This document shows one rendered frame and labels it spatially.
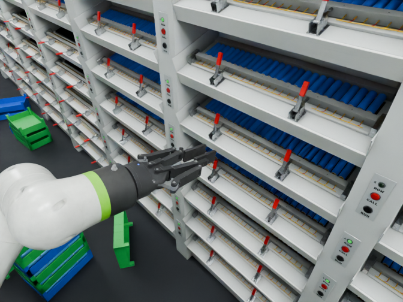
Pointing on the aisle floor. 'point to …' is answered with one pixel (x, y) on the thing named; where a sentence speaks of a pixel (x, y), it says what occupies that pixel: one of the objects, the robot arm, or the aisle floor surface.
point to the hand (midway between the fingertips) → (200, 156)
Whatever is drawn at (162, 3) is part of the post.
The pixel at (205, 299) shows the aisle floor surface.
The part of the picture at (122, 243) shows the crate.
